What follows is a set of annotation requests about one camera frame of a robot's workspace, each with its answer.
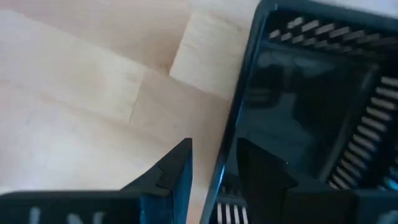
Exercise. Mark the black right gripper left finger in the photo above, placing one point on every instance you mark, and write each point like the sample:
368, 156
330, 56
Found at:
168, 186

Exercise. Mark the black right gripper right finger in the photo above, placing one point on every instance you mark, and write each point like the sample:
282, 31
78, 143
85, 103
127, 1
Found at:
267, 186

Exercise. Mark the black plastic basket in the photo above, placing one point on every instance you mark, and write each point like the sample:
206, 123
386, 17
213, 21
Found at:
295, 109

